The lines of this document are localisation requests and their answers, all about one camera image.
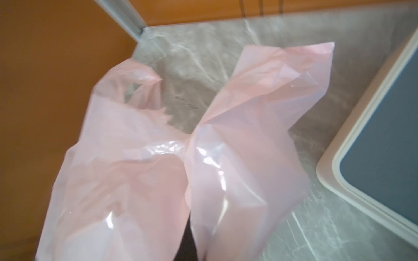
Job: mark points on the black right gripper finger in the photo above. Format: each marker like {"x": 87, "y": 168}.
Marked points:
{"x": 187, "y": 249}

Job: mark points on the pink plastic bag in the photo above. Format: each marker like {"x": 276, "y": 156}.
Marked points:
{"x": 132, "y": 183}

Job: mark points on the white grey tissue box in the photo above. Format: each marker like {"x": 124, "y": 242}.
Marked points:
{"x": 372, "y": 162}

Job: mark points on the left aluminium corner post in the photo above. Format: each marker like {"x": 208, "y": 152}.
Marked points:
{"x": 125, "y": 15}

